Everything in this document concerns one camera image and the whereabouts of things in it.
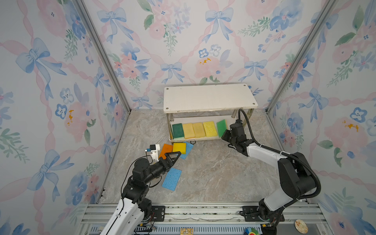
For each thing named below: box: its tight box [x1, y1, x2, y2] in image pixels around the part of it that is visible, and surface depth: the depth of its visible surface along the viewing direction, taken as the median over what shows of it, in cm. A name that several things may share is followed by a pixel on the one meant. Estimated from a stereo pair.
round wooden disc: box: [294, 219, 309, 235], surface depth 72 cm
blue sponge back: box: [180, 141, 194, 160], surface depth 98 cm
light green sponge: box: [216, 118, 228, 138], surface depth 100 cm
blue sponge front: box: [161, 167, 183, 192], surface depth 85 cm
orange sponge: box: [158, 143, 173, 160], surface depth 97 cm
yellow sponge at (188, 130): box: [182, 122, 196, 140], surface depth 100 cm
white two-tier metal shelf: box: [163, 83, 259, 142], surface depth 85 cm
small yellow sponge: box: [172, 142, 187, 155], surface depth 97 cm
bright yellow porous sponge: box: [202, 120, 218, 138], surface depth 100 cm
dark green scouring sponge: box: [171, 123, 185, 139], surface depth 100 cm
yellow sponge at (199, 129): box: [191, 122, 207, 139], surface depth 100 cm
